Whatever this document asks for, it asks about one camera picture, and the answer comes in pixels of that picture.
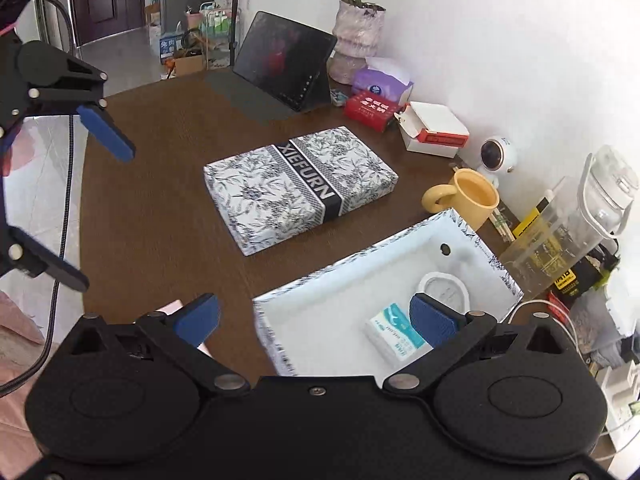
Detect pink heart paper box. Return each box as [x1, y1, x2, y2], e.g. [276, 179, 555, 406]
[156, 299, 212, 354]

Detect dental floss pick box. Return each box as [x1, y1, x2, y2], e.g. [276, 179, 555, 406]
[363, 304, 433, 365]

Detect floral XIEFURN box lid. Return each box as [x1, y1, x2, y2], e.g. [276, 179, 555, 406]
[203, 126, 398, 257]

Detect white round tape roll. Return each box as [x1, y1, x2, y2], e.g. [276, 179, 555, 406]
[416, 272, 471, 314]

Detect floral open storage box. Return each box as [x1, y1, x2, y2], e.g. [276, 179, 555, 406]
[253, 209, 523, 380]

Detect yellow mug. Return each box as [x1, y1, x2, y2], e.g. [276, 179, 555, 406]
[421, 168, 500, 231]

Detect yellow black package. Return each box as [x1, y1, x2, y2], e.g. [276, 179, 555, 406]
[499, 195, 602, 299]

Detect black tablet with case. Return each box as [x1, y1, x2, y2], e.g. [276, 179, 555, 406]
[206, 11, 336, 122]

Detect white power strip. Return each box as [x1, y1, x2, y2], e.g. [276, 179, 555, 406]
[596, 362, 639, 452]

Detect white and red open box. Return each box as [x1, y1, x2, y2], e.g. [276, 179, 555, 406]
[395, 101, 470, 158]

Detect clear plastic water bottle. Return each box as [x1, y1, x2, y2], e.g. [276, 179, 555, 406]
[499, 145, 639, 299]

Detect red cigarette pack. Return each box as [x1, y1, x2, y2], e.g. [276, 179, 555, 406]
[344, 90, 402, 132]

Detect purple tissue pack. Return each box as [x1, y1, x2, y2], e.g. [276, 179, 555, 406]
[352, 56, 413, 106]

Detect white flower vase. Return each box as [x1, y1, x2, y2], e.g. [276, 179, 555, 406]
[329, 1, 386, 86]

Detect white charging cable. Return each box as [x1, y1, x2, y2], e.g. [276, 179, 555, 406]
[504, 299, 591, 361]

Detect black braided cable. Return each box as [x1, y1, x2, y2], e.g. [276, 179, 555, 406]
[0, 0, 82, 399]

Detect white round camera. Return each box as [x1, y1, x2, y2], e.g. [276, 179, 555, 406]
[476, 136, 518, 188]

